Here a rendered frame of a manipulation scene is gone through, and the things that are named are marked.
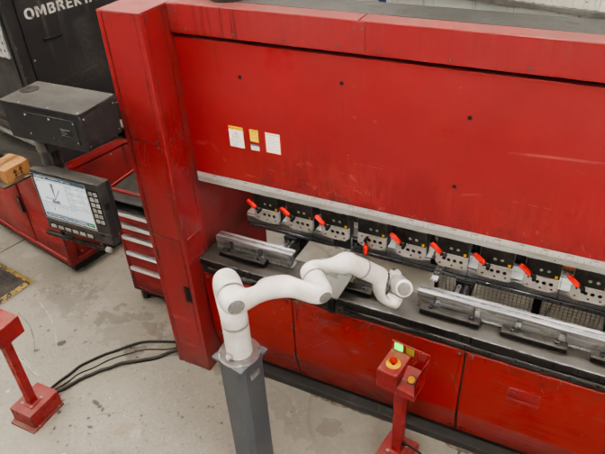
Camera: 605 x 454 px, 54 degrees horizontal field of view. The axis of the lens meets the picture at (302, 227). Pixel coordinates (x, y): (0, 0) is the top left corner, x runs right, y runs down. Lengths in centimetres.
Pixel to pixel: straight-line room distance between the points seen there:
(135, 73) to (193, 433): 208
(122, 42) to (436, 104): 144
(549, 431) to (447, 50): 196
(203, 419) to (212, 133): 174
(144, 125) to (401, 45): 134
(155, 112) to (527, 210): 176
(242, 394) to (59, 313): 232
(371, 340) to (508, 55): 166
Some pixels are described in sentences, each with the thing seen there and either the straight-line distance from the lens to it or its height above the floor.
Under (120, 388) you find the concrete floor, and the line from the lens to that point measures 416.
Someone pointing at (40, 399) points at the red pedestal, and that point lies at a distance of 412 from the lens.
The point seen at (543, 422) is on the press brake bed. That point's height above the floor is 44.
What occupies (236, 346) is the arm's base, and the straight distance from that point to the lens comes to 267.
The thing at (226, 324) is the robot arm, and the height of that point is 123.
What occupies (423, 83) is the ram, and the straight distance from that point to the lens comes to 253.
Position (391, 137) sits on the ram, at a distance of 268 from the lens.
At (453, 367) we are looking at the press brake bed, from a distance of 323.
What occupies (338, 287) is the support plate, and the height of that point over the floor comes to 100.
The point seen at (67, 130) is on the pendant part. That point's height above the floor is 186.
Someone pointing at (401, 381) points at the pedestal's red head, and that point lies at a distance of 304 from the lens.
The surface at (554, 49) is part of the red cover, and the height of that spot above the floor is 226.
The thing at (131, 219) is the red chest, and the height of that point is 78.
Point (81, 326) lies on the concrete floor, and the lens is 468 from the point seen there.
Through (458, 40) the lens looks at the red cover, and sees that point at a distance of 242.
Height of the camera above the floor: 301
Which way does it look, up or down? 35 degrees down
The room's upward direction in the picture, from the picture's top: 3 degrees counter-clockwise
